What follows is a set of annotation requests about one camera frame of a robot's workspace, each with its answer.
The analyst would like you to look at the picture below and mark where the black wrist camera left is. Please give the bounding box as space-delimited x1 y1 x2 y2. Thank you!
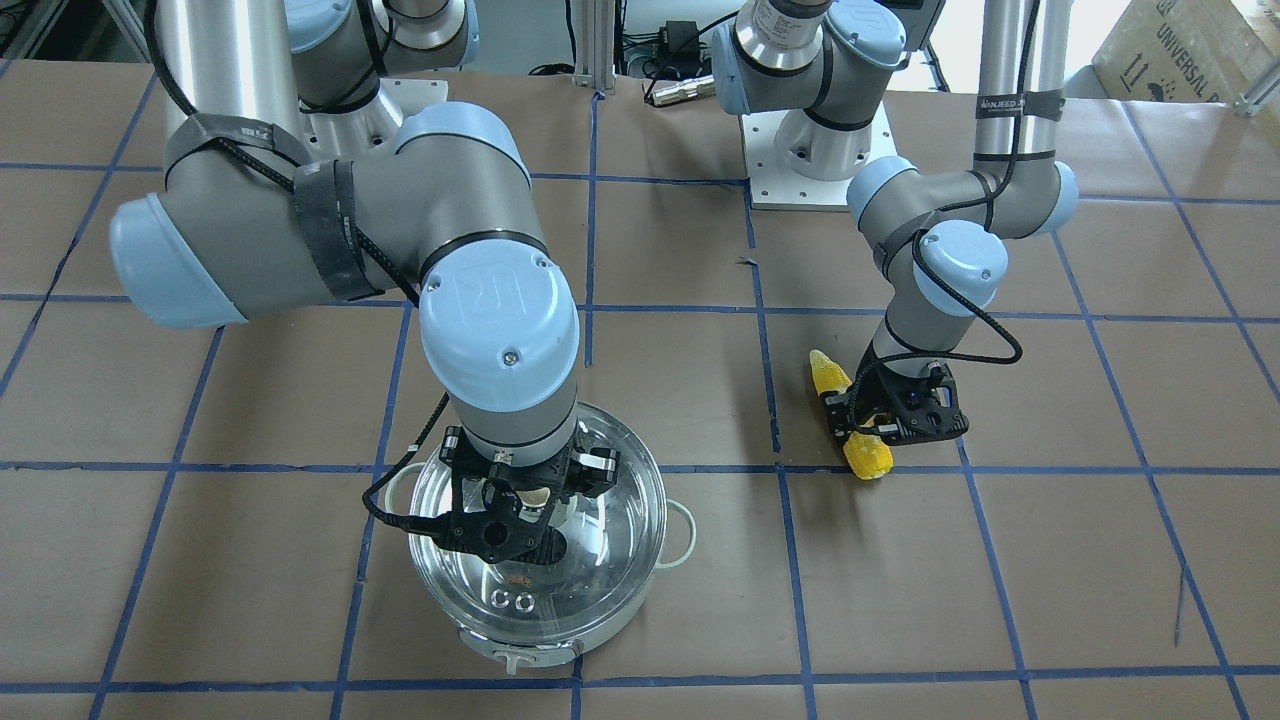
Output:
819 391 858 441

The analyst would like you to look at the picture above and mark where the yellow corn cob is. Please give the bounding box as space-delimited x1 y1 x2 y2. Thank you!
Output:
808 348 893 480

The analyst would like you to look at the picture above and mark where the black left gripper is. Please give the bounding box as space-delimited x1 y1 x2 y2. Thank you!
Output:
850 350 970 446

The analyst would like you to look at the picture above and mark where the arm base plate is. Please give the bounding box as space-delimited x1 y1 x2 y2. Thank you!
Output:
301 78 449 159
739 106 897 211

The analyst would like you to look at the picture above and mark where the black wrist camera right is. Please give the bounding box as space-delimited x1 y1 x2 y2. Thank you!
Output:
566 447 620 498

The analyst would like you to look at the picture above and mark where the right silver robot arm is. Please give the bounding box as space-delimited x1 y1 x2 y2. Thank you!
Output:
109 1 614 565

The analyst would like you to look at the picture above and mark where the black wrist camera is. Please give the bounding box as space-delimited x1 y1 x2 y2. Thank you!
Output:
819 391 858 441
566 447 620 498

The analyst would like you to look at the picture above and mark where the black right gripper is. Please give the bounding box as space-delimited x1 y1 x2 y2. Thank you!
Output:
435 450 568 566

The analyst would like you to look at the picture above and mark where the glass pot lid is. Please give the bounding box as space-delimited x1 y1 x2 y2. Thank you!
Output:
407 404 669 641

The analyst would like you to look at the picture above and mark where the cardboard box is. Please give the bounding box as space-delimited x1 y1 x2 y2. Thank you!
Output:
1092 1 1279 102

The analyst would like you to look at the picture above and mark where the pale green cooking pot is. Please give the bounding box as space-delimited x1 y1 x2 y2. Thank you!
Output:
378 404 698 673

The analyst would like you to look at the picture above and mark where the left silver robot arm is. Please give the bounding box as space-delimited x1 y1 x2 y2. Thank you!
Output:
710 1 1079 450

